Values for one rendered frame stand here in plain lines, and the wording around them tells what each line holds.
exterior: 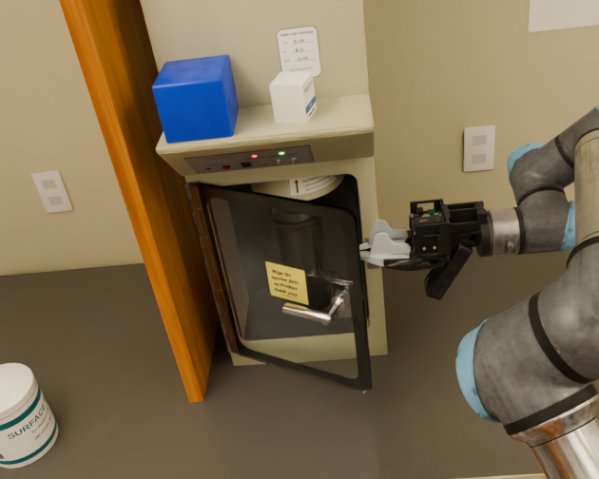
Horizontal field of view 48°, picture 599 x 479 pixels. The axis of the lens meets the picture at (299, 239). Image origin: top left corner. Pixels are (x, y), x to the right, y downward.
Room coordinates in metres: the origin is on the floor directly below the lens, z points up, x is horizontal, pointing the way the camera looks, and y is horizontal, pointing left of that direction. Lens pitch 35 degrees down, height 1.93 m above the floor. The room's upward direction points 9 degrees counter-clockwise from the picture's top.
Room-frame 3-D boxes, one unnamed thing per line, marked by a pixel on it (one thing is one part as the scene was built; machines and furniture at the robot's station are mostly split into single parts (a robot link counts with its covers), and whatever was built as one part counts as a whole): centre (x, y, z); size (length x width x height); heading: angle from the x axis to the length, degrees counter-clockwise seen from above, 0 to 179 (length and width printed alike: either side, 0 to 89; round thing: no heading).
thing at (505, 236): (0.84, -0.31, 1.30); 0.08 x 0.05 x 0.08; 174
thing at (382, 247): (0.85, -0.12, 1.30); 0.09 x 0.03 x 0.06; 84
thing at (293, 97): (0.93, -0.02, 1.54); 0.05 x 0.05 x 0.06; 67
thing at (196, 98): (0.95, 0.12, 1.56); 0.10 x 0.10 x 0.09; 84
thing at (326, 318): (0.85, -0.01, 1.20); 0.10 x 0.05 x 0.03; 57
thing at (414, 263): (0.84, -0.17, 1.28); 0.09 x 0.05 x 0.02; 84
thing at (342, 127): (0.94, 0.02, 1.46); 0.32 x 0.12 x 0.10; 84
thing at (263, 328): (0.92, 0.04, 1.19); 0.30 x 0.01 x 0.40; 57
